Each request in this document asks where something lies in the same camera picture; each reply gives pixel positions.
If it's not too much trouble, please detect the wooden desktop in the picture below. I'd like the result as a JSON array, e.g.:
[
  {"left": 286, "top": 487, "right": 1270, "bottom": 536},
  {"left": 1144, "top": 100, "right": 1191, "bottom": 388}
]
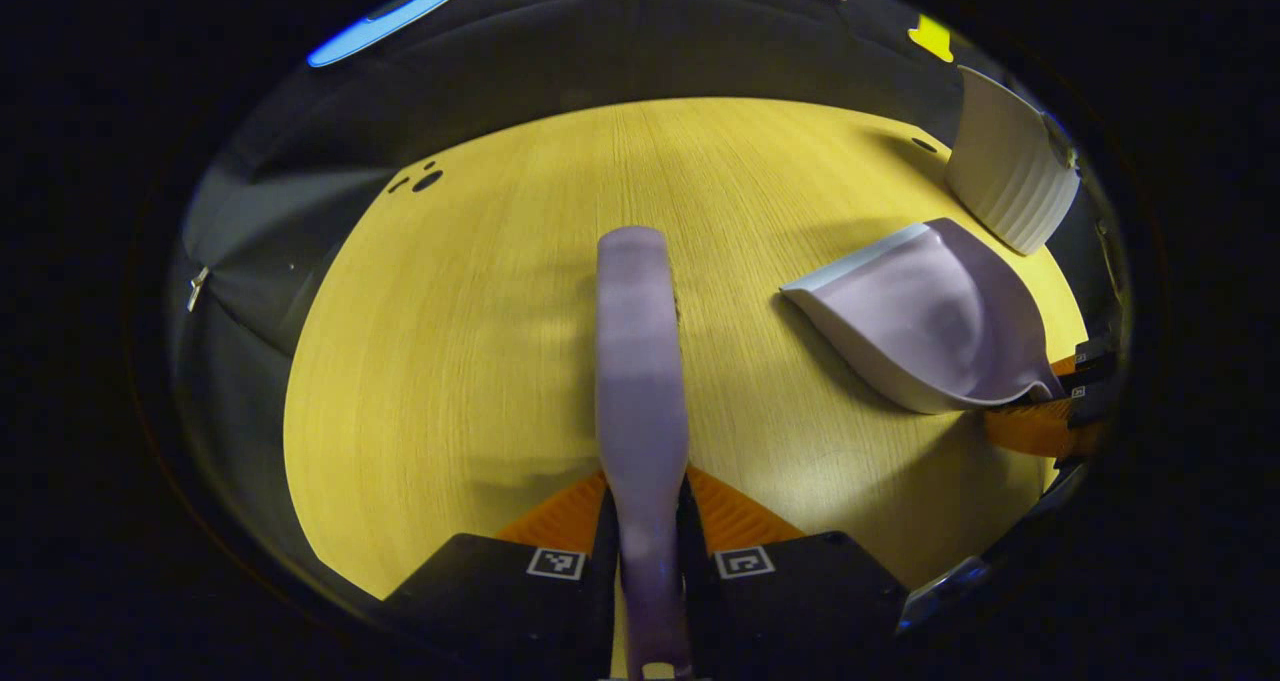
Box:
[{"left": 283, "top": 97, "right": 1091, "bottom": 602}]

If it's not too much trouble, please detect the lilac plastic dustpan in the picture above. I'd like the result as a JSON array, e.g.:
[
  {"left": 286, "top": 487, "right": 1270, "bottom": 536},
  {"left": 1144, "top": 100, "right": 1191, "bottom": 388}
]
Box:
[{"left": 779, "top": 217, "right": 1067, "bottom": 416}]

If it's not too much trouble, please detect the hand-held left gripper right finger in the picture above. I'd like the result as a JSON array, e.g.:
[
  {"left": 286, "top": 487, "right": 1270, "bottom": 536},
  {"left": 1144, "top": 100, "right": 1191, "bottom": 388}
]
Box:
[{"left": 680, "top": 466, "right": 909, "bottom": 678}]

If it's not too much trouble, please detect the white ribbed garbage bin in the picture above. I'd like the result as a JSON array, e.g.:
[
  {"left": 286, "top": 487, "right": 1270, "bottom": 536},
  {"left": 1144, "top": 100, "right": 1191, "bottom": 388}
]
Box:
[{"left": 944, "top": 65, "right": 1084, "bottom": 257}]

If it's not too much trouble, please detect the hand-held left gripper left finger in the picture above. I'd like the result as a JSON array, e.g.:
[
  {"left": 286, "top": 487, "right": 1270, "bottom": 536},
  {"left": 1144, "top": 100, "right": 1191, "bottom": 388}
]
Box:
[{"left": 383, "top": 469, "right": 621, "bottom": 674}]

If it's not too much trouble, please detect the black backdrop cloth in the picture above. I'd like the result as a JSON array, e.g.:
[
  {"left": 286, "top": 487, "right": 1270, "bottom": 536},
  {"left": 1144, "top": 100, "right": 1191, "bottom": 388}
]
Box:
[{"left": 165, "top": 0, "right": 1131, "bottom": 562}]

